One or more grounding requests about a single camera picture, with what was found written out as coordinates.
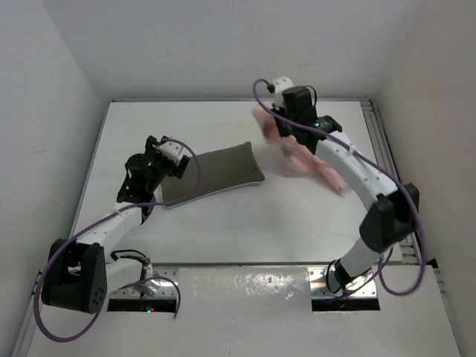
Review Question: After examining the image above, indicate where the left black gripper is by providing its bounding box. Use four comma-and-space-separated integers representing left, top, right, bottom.
146, 137, 187, 193

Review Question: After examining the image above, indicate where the pink cartoon pillowcase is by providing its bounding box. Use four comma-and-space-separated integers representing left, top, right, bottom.
251, 106, 349, 196

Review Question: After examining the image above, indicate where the grey pillow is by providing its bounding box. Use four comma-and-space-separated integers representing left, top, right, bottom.
160, 141, 266, 208

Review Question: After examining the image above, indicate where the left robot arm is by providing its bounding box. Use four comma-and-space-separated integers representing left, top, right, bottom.
41, 136, 190, 314

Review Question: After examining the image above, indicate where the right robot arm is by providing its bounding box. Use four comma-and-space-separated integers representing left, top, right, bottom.
265, 80, 419, 294

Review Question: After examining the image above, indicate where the white front cover board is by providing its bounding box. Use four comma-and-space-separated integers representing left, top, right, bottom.
28, 267, 460, 356

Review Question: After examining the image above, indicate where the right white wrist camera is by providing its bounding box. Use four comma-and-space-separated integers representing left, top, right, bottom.
267, 76, 295, 109

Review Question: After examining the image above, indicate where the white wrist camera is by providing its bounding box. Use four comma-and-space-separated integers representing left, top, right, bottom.
157, 137, 184, 164
267, 76, 295, 109

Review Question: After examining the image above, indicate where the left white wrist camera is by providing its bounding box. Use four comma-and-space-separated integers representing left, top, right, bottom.
157, 137, 184, 164

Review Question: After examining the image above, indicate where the right aluminium frame rail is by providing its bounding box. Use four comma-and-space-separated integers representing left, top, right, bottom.
360, 99, 421, 265

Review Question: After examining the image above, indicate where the aluminium frame rail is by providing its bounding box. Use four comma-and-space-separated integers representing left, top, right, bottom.
360, 99, 421, 265
10, 268, 51, 357

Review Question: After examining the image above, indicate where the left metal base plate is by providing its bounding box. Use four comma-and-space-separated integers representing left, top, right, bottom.
111, 269, 179, 300

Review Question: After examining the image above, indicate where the metal base plate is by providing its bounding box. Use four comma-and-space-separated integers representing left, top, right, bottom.
307, 266, 378, 300
111, 269, 179, 300

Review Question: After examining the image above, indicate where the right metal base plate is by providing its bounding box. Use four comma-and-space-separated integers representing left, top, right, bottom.
307, 266, 378, 300

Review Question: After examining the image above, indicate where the left aluminium frame rail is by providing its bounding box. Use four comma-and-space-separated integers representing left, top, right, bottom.
10, 268, 51, 357

